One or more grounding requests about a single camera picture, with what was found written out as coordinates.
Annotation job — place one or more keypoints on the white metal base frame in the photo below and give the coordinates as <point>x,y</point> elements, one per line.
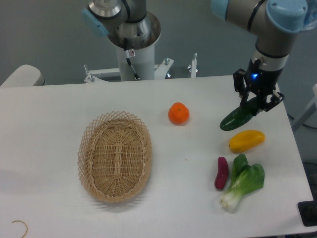
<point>160,71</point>

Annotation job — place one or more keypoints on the green bok choy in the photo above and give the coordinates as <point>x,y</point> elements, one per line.
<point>245,179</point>

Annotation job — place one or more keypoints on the yellow mango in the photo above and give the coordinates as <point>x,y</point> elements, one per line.
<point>246,140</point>

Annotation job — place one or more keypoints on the oval woven wicker basket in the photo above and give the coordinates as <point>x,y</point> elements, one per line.
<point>115,157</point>

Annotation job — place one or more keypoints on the orange tangerine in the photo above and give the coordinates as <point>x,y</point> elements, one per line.
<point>178,113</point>

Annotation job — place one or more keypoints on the white rounded chair part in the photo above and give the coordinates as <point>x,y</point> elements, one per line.
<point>25,76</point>

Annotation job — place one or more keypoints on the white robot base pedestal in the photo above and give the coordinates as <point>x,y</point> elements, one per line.
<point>135,42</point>

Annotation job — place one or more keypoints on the purple sweet potato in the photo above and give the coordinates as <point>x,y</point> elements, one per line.
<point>222,173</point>

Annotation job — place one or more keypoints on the black device at table edge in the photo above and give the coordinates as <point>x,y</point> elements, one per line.
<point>308,213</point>

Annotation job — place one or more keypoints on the dark green cucumber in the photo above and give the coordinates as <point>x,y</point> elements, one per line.
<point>240,116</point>

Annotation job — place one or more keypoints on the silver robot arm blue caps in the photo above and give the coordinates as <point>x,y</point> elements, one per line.
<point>275,23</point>

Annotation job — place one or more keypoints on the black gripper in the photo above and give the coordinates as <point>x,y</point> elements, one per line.
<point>260,79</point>

